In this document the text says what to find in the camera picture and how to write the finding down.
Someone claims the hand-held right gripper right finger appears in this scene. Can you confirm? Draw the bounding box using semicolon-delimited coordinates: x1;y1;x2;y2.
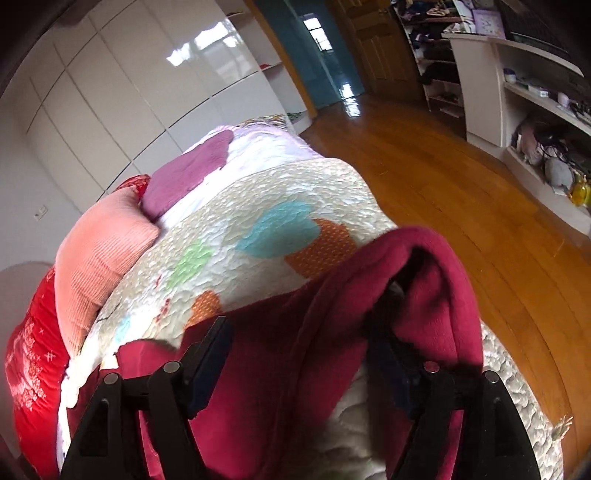
367;318;542;480

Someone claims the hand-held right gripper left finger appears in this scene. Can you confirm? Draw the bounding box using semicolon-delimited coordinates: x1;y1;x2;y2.
60;316;234;480

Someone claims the dark red fleece garment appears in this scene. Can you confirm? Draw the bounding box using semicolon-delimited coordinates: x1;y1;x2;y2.
69;226;485;480

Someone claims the pink ribbed pillow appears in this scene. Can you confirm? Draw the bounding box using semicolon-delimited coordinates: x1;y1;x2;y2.
54;186;160;355

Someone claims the colourful patchwork quilt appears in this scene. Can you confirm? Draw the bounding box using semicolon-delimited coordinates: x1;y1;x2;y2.
56;114;574;480

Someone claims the red embroidered pillow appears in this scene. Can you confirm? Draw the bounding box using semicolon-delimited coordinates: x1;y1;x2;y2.
4;174;153;480

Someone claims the purple cloth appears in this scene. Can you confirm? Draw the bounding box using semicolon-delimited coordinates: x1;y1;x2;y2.
141;130;234;221

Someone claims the yellow glass ornament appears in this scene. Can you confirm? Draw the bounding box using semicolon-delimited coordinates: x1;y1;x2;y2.
569;175;591;207

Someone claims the grey plush toy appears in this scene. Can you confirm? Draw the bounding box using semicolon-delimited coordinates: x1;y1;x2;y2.
544;156;574;189

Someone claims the pink plush toy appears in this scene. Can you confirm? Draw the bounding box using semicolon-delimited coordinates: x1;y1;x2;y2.
516;116;548;167

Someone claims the white glossy wardrobe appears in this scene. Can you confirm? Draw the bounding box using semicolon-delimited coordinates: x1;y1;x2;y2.
0;0;313;227

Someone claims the white shelving unit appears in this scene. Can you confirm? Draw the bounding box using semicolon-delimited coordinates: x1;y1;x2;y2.
442;33;591;241

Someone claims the open shoe rack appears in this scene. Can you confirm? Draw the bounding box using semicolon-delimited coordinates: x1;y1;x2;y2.
392;0;504;127

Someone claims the teal door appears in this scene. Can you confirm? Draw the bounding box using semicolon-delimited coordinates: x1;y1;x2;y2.
267;0;365;110

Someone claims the wooden door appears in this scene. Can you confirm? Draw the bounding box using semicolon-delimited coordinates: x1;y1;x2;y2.
326;0;424;99

